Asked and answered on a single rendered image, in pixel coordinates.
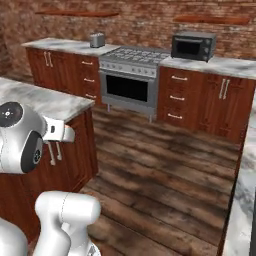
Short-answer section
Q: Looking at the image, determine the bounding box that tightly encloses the brown cupboard run with oven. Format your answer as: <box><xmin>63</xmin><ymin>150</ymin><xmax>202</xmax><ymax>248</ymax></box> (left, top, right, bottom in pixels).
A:
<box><xmin>156</xmin><ymin>65</ymin><xmax>256</xmax><ymax>145</ymax></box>

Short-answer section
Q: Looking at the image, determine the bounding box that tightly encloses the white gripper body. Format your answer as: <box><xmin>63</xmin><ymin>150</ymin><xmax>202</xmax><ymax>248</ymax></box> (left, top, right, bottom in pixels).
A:
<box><xmin>62</xmin><ymin>123</ymin><xmax>77</xmax><ymax>144</ymax></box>

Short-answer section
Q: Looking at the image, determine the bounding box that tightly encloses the silver toaster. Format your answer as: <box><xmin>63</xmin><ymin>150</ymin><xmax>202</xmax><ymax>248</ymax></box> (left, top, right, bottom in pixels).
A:
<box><xmin>89</xmin><ymin>32</ymin><xmax>107</xmax><ymax>49</ymax></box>

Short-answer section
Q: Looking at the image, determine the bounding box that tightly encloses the brown cupboard run with toaster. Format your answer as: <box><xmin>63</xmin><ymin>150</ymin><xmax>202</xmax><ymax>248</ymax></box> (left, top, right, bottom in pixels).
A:
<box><xmin>25</xmin><ymin>46</ymin><xmax>103</xmax><ymax>107</ymax></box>

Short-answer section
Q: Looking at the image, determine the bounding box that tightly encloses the silver cupboard door handle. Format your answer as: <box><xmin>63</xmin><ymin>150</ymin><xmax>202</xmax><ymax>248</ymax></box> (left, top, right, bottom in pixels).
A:
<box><xmin>47</xmin><ymin>141</ymin><xmax>57</xmax><ymax>167</ymax></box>
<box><xmin>55</xmin><ymin>141</ymin><xmax>64</xmax><ymax>162</ymax></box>

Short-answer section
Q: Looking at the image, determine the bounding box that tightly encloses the stainless steel range with oven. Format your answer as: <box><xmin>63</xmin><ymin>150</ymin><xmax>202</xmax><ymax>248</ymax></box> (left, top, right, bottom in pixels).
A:
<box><xmin>98</xmin><ymin>46</ymin><xmax>171</xmax><ymax>124</ymax></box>

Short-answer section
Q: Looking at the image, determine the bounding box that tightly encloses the long wooden wall shelf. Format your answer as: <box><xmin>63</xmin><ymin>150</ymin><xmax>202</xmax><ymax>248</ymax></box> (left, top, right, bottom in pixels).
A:
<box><xmin>34</xmin><ymin>9</ymin><xmax>121</xmax><ymax>19</ymax></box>

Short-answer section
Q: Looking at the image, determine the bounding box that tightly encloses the black toaster oven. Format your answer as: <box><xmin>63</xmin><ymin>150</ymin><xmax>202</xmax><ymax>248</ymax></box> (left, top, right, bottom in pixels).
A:
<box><xmin>170</xmin><ymin>30</ymin><xmax>217</xmax><ymax>63</ymax></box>

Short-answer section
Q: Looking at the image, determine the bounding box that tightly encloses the short wooden wall shelf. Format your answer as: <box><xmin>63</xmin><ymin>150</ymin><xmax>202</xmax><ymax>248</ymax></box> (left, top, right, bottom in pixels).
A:
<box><xmin>172</xmin><ymin>14</ymin><xmax>251</xmax><ymax>26</ymax></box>

